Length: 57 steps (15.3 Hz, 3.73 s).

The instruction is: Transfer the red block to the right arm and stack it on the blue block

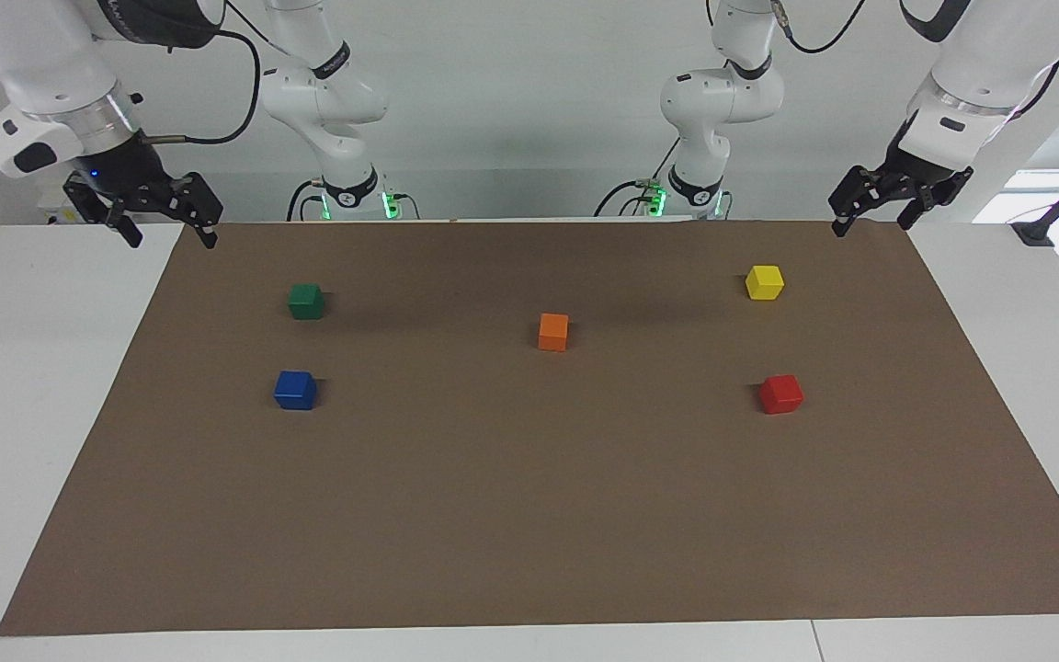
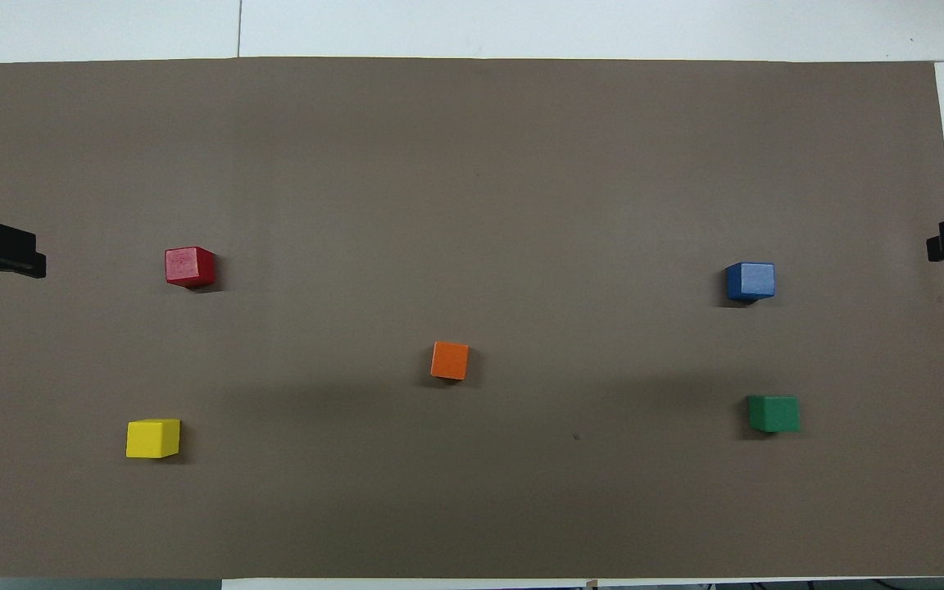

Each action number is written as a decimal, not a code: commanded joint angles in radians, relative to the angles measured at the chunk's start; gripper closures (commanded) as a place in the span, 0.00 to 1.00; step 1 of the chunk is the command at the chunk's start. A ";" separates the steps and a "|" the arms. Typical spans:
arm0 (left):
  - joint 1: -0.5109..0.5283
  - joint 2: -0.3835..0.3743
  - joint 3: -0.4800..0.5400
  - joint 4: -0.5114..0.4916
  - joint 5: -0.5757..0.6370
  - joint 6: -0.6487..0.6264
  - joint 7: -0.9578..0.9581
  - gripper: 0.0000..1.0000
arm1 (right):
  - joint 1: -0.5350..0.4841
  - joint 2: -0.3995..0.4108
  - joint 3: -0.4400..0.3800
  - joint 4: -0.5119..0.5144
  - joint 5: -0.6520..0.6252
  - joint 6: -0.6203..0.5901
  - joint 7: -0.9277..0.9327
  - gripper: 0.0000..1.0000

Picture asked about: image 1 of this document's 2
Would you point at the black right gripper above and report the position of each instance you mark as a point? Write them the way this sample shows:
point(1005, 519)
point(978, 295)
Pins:
point(130, 175)

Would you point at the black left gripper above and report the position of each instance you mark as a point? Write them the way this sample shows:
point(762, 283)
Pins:
point(906, 175)

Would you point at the red wooden block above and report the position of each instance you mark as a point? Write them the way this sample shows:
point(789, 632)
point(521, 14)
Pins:
point(780, 394)

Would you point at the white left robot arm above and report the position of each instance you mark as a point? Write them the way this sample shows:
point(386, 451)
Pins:
point(971, 74)

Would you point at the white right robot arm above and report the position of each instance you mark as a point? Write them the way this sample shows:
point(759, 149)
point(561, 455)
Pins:
point(33, 55)

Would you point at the yellow wooden block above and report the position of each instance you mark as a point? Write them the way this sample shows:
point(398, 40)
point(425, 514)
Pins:
point(765, 282)

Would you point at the green wooden block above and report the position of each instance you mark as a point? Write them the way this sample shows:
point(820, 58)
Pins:
point(306, 302)

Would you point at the blue wooden block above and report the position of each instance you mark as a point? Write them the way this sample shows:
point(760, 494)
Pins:
point(295, 391)

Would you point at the orange wooden block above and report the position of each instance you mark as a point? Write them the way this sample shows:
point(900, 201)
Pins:
point(553, 332)

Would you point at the brown paper mat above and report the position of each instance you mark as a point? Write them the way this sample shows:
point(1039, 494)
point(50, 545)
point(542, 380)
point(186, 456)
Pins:
point(529, 478)

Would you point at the white wall box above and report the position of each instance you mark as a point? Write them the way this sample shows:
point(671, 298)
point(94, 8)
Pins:
point(53, 204)

